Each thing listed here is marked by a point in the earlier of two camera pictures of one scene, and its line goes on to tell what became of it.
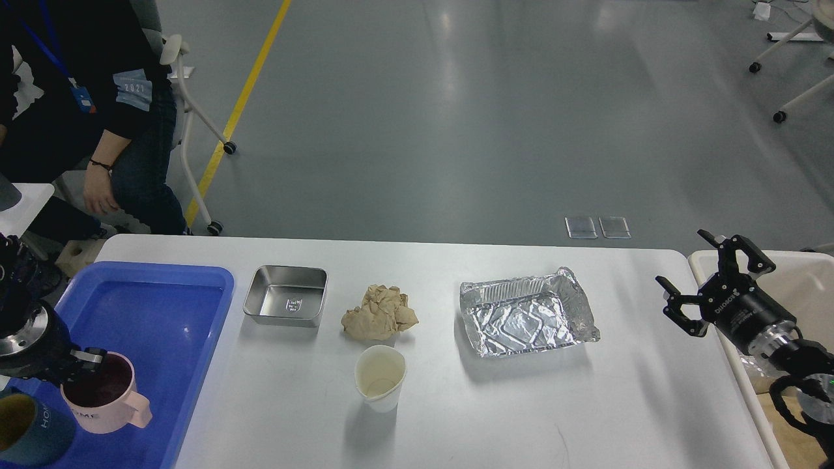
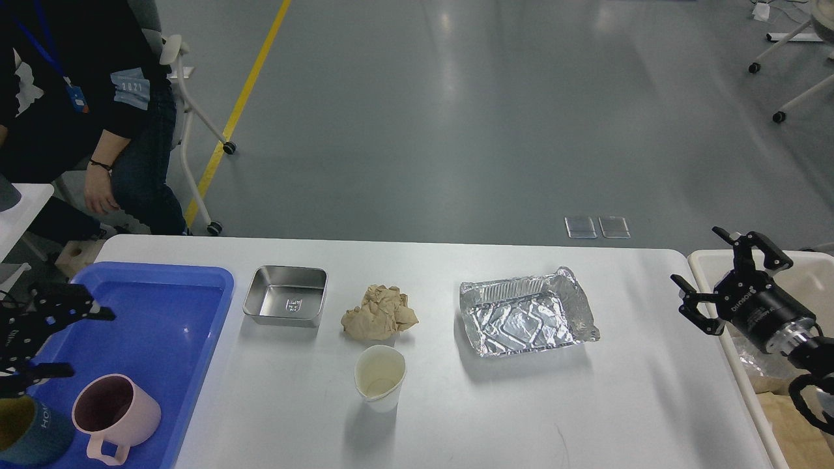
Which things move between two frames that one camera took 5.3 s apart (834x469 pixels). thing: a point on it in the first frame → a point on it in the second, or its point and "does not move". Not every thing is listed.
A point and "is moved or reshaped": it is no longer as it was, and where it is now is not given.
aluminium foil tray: (513, 316) does not move
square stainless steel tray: (287, 295) does not move
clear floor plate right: (614, 227) does not move
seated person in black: (87, 104) does not move
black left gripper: (40, 348) → (23, 335)
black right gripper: (733, 301) → (752, 301)
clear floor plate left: (580, 228) does not move
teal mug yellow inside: (31, 432) does not move
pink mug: (101, 400) is moved or reshaped
